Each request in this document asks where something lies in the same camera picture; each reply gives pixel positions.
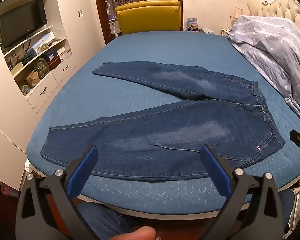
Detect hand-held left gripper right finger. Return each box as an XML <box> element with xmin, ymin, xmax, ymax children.
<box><xmin>200</xmin><ymin>144</ymin><xmax>284</xmax><ymax>240</ymax></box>

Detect brown wooden box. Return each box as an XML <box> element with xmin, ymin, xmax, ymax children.
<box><xmin>48</xmin><ymin>56</ymin><xmax>62</xmax><ymax>70</ymax></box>

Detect long white box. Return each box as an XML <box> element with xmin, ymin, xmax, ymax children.
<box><xmin>30</xmin><ymin>32</ymin><xmax>56</xmax><ymax>53</ymax></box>

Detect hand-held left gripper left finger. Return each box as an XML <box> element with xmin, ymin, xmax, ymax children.
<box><xmin>16</xmin><ymin>145</ymin><xmax>100</xmax><ymax>240</ymax></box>

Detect cream tufted headboard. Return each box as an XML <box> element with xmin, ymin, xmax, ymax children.
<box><xmin>247</xmin><ymin>0</ymin><xmax>300</xmax><ymax>40</ymax></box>

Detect person's leg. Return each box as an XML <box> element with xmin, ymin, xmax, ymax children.
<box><xmin>76</xmin><ymin>202</ymin><xmax>140</xmax><ymax>240</ymax></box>
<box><xmin>275</xmin><ymin>189</ymin><xmax>296</xmax><ymax>230</ymax></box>

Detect bed with blue quilted cover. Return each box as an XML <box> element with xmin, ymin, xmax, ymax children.
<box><xmin>24</xmin><ymin>30</ymin><xmax>300</xmax><ymax>230</ymax></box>

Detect white wall cabinet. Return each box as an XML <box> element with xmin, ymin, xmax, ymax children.
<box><xmin>0</xmin><ymin>0</ymin><xmax>107</xmax><ymax>190</ymax></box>

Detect black bag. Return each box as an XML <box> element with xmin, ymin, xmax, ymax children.
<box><xmin>21</xmin><ymin>49</ymin><xmax>38</xmax><ymax>65</ymax></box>

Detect black television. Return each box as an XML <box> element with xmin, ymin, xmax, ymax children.
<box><xmin>0</xmin><ymin>0</ymin><xmax>48</xmax><ymax>49</ymax></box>

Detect white ornate vanity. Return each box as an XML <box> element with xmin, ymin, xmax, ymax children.
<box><xmin>104</xmin><ymin>0</ymin><xmax>122</xmax><ymax>39</ymax></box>

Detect yellow chair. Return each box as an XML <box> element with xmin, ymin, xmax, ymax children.
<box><xmin>114</xmin><ymin>0</ymin><xmax>182</xmax><ymax>35</ymax></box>

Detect clear plastic bag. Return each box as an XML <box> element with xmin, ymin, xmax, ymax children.
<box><xmin>34</xmin><ymin>59</ymin><xmax>51</xmax><ymax>79</ymax></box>

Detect wooden door frame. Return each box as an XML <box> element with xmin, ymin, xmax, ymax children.
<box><xmin>92</xmin><ymin>0</ymin><xmax>183</xmax><ymax>45</ymax></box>

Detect pink plastic bag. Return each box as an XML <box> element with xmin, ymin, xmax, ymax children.
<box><xmin>1</xmin><ymin>185</ymin><xmax>15</xmax><ymax>197</ymax></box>

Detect small table lamp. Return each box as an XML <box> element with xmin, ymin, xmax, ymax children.
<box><xmin>230</xmin><ymin>7</ymin><xmax>243</xmax><ymax>20</ymax></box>

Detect brown paper bag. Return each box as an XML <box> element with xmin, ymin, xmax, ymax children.
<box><xmin>25</xmin><ymin>70</ymin><xmax>39</xmax><ymax>88</ymax></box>

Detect grey star-print duvet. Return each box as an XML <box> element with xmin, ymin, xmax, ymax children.
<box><xmin>226</xmin><ymin>15</ymin><xmax>300</xmax><ymax>128</ymax></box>

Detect blue box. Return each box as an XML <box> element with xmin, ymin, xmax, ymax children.
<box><xmin>44</xmin><ymin>50</ymin><xmax>59</xmax><ymax>62</ymax></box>

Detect person's left hand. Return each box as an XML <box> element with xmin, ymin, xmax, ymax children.
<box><xmin>122</xmin><ymin>226</ymin><xmax>157</xmax><ymax>240</ymax></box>

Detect small white box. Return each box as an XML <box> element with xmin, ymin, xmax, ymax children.
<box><xmin>56</xmin><ymin>46</ymin><xmax>72</xmax><ymax>62</ymax></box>

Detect blue denim pants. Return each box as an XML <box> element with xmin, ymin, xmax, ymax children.
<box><xmin>40</xmin><ymin>60</ymin><xmax>286</xmax><ymax>183</ymax></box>

